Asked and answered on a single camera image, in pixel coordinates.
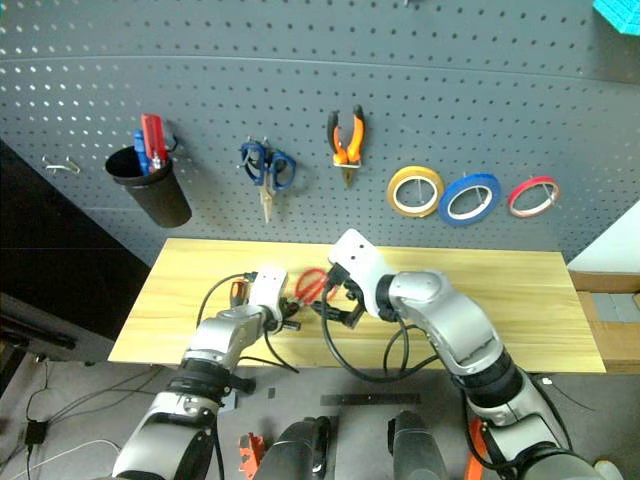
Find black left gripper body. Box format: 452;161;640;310
264;297;296;335

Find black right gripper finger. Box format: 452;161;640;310
311;299;363;330
317;282;354;305

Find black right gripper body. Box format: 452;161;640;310
326;264;369;312

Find red handled scissors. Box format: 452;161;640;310
293;267;332;307

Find yellow tape roll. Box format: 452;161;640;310
385;165;446;219

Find blue tape roll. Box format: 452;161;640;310
437;172;503;228

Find black pegboard cup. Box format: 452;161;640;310
103;144;194;229

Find red tape roll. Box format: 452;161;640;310
506;175;562;220

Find grey perforated pegboard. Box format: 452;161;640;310
0;0;640;267

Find black flat strip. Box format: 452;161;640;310
319;392;423;408

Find metal pliers holder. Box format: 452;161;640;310
332;149;363;170

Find dark rounded shape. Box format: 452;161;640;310
259;415;342;480
388;410;450;480

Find orange plastic part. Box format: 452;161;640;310
238;431;266;477
464;418;489;480

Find orange black pliers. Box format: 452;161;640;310
326;103;367;189

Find metal double hook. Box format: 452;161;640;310
41;154;82;176

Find black power adapter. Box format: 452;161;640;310
24;420;50;447

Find white panel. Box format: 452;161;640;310
566;199;640;276

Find brown cardboard box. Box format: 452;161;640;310
568;271;640;374

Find white plastic bottle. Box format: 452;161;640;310
594;459;627;480

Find teal textured object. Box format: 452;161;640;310
591;0;640;36

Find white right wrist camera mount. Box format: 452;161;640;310
327;228;397;318

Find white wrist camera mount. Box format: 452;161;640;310
247;265;290;322
327;228;397;318

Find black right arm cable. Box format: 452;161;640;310
321;286;442;385

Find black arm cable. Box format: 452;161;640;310
321;286;442;385
196;271;302;376

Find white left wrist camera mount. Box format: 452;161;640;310
247;265;290;322

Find orange handled screwdriver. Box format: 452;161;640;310
228;279;250;308

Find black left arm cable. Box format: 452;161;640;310
196;271;302;376

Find blue handled scissors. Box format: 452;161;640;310
239;139;298;225

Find black floor cable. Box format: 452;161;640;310
23;363;169;427

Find blue handled tool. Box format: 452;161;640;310
131;130;152;177

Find white floor cable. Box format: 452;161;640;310
0;438;122;480

